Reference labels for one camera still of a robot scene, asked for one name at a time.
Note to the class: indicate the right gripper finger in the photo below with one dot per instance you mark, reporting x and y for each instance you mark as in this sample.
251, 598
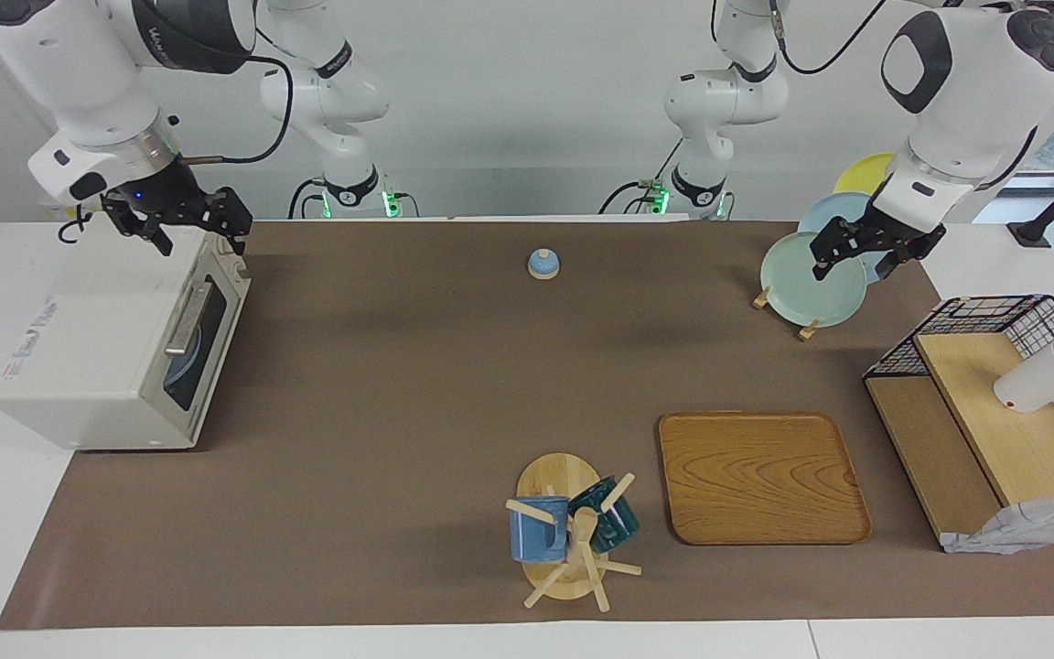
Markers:
234, 218
156, 233

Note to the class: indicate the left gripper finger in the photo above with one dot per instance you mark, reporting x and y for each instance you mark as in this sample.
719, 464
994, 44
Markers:
895, 261
833, 252

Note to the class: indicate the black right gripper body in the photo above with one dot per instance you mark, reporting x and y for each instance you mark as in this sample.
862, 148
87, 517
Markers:
166, 197

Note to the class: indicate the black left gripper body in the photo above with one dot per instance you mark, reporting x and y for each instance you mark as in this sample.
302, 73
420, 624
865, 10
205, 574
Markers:
893, 233

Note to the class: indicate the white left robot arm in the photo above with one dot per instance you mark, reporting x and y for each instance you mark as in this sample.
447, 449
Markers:
975, 91

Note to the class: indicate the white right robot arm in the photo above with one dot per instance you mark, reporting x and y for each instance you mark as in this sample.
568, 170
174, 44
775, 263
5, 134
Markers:
79, 73

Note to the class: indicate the white toaster oven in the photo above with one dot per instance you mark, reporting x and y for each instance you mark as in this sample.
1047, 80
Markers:
79, 348

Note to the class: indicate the light blue racked plate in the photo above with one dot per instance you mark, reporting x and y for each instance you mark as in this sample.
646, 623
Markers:
824, 215

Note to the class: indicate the mint green plate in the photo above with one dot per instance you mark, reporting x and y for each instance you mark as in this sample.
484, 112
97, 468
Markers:
806, 293

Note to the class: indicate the yellow plate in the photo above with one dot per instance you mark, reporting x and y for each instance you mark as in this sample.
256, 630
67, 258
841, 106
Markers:
861, 174

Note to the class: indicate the wooden plate rack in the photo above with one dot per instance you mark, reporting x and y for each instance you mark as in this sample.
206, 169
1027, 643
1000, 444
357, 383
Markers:
760, 298

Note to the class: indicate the white cup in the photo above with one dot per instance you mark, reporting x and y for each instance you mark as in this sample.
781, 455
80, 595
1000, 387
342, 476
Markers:
1035, 380

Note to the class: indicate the brown table mat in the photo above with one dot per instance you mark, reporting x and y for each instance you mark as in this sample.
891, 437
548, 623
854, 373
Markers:
399, 366

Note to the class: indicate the wooden two-tier shelf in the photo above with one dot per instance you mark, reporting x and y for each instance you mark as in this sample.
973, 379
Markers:
1021, 448

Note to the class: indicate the wooden serving tray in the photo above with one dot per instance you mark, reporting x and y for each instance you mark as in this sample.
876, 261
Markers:
760, 480

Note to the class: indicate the grey patterned cloth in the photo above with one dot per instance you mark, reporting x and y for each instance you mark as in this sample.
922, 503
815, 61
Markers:
1021, 531

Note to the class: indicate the dark green mug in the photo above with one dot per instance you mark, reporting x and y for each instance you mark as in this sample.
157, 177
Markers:
618, 526

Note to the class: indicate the wooden mug tree stand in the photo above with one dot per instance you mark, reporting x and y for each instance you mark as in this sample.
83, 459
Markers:
556, 476

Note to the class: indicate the blue mug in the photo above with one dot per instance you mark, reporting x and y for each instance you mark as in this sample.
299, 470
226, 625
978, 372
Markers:
534, 540

